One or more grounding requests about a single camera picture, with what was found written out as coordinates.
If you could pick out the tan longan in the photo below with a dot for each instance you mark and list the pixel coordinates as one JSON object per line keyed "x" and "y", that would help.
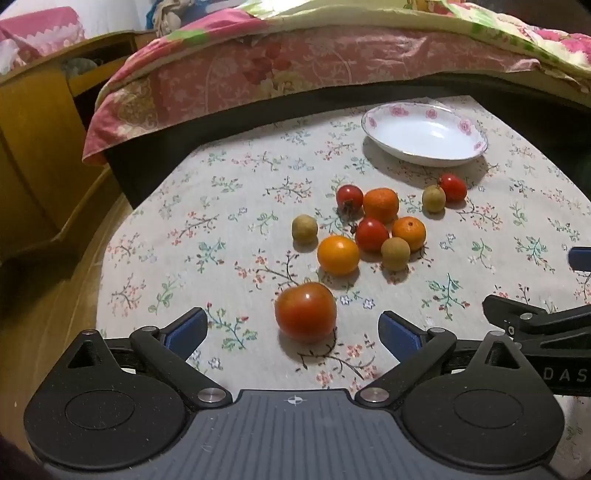
{"x": 433, "y": 199}
{"x": 395, "y": 254}
{"x": 304, "y": 228}

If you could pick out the beige curtain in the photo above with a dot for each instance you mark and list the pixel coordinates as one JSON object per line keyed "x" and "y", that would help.
{"x": 168, "y": 18}

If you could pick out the small red tomato with stem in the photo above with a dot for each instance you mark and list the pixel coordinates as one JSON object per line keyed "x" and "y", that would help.
{"x": 349, "y": 196}

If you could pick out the wooden cabinet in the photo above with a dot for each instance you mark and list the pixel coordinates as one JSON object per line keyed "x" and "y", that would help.
{"x": 27, "y": 152}

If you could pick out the yellow and pink quilt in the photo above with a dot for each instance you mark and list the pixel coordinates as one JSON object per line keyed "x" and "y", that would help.
{"x": 508, "y": 32}

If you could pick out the large red tomato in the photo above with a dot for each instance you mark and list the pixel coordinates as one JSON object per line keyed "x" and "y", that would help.
{"x": 307, "y": 311}

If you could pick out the blue cloth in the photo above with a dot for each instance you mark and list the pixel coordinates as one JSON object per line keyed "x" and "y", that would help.
{"x": 150, "y": 16}

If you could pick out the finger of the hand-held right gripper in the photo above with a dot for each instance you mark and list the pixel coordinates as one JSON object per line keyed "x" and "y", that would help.
{"x": 581, "y": 259}
{"x": 508, "y": 316}

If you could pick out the pink cloth with zigzag trim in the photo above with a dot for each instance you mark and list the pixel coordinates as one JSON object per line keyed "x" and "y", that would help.
{"x": 37, "y": 32}

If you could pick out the glossy orange tomato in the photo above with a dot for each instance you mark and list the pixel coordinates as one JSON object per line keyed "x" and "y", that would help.
{"x": 338, "y": 254}

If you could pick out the white floral-rimmed plate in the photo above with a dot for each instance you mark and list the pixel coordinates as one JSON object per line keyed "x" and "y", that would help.
{"x": 425, "y": 134}

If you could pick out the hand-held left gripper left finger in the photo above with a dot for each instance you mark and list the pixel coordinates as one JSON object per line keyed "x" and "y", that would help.
{"x": 187, "y": 330}

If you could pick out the floral tablecloth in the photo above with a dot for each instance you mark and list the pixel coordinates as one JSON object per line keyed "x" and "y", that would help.
{"x": 231, "y": 207}

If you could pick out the grey cloth bundle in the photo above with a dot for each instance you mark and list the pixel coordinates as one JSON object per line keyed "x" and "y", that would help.
{"x": 81, "y": 68}

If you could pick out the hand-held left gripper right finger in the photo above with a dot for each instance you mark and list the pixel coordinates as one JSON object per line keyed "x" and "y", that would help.
{"x": 399, "y": 334}

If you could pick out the pink floral bed sheet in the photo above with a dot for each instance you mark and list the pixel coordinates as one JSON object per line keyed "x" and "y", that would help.
{"x": 277, "y": 69}

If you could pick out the deep orange tangerine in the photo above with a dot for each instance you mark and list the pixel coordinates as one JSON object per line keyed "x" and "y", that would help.
{"x": 381, "y": 205}

